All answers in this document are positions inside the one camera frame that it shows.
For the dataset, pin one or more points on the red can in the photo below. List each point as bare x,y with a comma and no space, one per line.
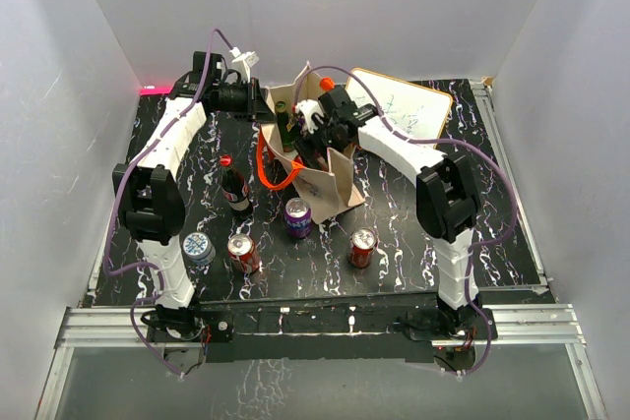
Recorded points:
362,245
243,253

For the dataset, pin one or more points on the aluminium frame rail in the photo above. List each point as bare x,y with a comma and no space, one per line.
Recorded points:
323,360

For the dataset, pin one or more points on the cola glass bottle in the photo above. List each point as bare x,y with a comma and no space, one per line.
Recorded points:
235,188

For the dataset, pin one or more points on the small whiteboard wooden frame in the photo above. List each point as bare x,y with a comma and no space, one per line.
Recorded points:
406,111

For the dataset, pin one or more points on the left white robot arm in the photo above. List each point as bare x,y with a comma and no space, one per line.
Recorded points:
147,199

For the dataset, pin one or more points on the blue white tin can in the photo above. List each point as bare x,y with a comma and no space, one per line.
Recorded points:
198,248

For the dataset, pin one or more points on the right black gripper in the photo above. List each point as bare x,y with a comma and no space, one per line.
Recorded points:
309,143

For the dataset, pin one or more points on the pink tape strip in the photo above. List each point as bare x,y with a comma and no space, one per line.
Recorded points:
152,90

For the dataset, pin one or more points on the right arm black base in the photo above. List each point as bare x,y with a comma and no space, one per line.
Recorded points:
443,324

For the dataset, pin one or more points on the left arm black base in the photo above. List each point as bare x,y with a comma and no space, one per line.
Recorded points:
194,323

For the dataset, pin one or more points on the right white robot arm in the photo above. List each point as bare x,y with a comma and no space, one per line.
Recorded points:
447,199

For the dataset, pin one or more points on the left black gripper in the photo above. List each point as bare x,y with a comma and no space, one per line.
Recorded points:
257,109

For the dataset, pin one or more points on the green glass bottle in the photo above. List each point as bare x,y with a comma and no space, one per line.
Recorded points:
286,125

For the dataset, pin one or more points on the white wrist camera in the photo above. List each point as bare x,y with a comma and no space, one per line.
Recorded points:
243,62
310,116

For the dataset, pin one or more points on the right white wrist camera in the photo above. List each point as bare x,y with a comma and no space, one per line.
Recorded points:
310,116

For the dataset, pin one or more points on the beige canvas tote bag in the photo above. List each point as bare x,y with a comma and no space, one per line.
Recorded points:
328,192

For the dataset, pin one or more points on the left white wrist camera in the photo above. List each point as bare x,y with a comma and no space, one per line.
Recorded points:
243,62

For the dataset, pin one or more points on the purple can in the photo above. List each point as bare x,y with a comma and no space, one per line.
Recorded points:
297,215

